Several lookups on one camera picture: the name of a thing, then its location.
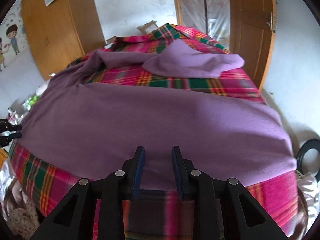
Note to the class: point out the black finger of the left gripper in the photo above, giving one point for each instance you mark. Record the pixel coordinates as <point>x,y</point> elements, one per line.
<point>5,140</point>
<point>5,125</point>

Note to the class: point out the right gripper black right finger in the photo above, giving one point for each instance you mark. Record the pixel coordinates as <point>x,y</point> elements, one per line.
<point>222,209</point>

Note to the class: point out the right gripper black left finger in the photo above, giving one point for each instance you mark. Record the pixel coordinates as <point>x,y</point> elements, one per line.
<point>73,217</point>

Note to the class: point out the purple fleece pants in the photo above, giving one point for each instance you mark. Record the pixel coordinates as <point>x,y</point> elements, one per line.
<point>90,129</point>

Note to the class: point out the pink green plaid bedsheet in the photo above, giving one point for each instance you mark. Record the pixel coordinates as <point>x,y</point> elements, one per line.
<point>45,184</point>

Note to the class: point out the wooden wardrobe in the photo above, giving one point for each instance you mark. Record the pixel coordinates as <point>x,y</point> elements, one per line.
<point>61,32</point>

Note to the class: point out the white open cardboard box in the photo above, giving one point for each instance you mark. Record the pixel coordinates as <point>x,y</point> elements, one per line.
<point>110,42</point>

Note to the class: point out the brown cardboard box with label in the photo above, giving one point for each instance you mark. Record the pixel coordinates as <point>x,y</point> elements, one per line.
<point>148,27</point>

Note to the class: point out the wooden door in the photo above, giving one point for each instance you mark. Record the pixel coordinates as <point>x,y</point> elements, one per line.
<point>253,28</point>

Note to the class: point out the black vertical pole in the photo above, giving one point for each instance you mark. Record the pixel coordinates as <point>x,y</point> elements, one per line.
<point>206,16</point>

